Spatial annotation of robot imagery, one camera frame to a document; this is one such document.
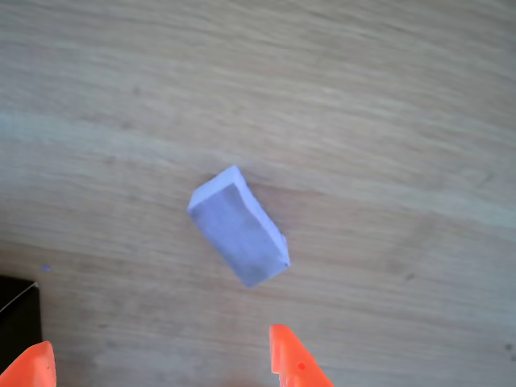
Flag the purple foam block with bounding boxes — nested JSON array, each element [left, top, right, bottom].
[[186, 164, 291, 289]]

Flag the black cardboard box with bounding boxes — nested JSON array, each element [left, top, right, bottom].
[[0, 275, 44, 366]]

